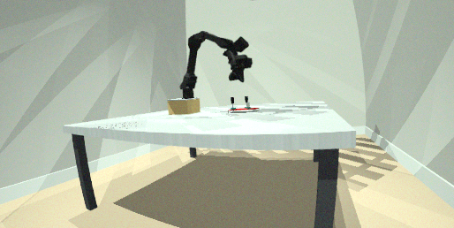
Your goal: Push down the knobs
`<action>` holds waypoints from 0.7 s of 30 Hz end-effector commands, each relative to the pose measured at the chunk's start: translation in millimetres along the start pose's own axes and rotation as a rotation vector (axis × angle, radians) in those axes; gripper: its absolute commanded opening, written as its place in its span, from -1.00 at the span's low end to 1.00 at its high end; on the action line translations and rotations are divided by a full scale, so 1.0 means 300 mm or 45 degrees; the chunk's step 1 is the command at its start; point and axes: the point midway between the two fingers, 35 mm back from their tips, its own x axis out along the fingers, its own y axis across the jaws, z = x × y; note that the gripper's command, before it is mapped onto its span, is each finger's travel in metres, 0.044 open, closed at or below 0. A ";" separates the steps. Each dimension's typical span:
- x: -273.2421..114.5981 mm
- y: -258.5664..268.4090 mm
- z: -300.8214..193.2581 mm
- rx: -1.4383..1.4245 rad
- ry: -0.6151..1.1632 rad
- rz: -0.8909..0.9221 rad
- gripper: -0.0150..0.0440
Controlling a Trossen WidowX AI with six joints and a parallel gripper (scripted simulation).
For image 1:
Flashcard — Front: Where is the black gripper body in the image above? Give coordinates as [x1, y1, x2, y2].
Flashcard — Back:
[228, 54, 248, 80]

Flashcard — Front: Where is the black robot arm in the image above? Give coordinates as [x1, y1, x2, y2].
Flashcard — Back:
[180, 31, 252, 99]

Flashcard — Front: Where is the red circuit board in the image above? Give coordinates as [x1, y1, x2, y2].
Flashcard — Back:
[230, 96, 260, 112]

